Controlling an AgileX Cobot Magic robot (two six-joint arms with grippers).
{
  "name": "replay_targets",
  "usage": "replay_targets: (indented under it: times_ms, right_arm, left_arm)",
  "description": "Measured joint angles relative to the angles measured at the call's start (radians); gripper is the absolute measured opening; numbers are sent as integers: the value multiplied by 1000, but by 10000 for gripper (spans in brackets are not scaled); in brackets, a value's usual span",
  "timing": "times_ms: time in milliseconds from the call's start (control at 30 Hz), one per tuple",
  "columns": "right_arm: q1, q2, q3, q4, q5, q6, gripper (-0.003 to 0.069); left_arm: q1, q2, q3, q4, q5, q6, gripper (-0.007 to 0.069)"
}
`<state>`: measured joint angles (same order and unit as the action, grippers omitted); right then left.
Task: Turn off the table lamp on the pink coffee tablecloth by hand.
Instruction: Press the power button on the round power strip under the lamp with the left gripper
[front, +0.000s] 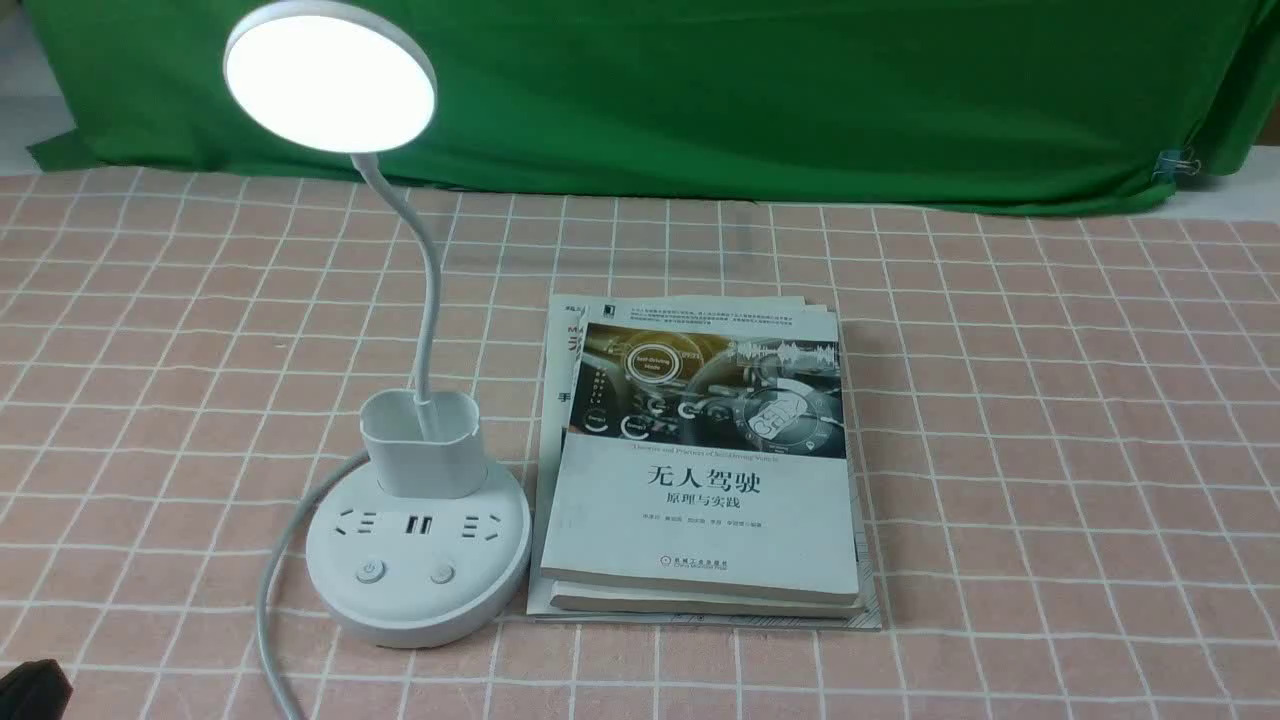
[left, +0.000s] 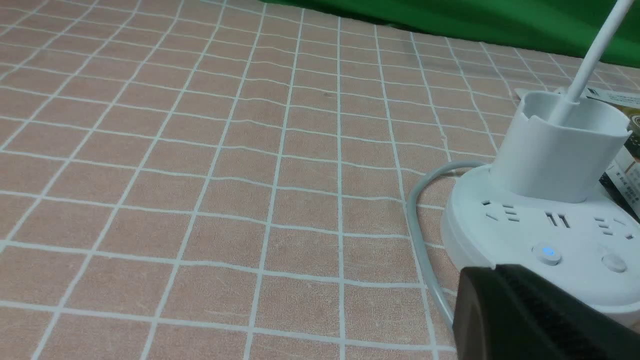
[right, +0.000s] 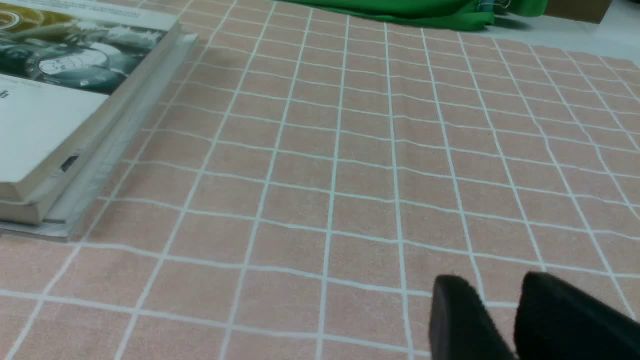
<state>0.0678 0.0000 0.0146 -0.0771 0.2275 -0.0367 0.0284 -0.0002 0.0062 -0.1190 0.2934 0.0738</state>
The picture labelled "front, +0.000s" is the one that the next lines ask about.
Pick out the white lamp power cable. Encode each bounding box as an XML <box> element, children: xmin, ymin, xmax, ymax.
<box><xmin>255</xmin><ymin>448</ymin><xmax>372</xmax><ymax>720</ymax></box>

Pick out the pink checkered tablecloth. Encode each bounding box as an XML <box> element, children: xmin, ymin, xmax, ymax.
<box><xmin>1</xmin><ymin>168</ymin><xmax>1279</xmax><ymax>719</ymax></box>

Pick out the white autonomous driving book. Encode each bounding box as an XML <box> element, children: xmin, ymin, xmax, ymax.
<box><xmin>539</xmin><ymin>304</ymin><xmax>861</xmax><ymax>606</ymax></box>

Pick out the white desk lamp with sockets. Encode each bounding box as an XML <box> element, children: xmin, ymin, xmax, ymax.
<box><xmin>223</xmin><ymin>1</ymin><xmax>532</xmax><ymax>653</ymax></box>

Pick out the green backdrop cloth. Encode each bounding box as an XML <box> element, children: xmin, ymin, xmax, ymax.
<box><xmin>20</xmin><ymin>0</ymin><xmax>1280</xmax><ymax>217</ymax></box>

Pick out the blue binder clip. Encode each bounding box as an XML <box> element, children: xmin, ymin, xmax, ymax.
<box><xmin>1152</xmin><ymin>149</ymin><xmax>1202</xmax><ymax>184</ymax></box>

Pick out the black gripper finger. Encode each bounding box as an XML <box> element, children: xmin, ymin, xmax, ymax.
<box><xmin>1</xmin><ymin>659</ymin><xmax>73</xmax><ymax>720</ymax></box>

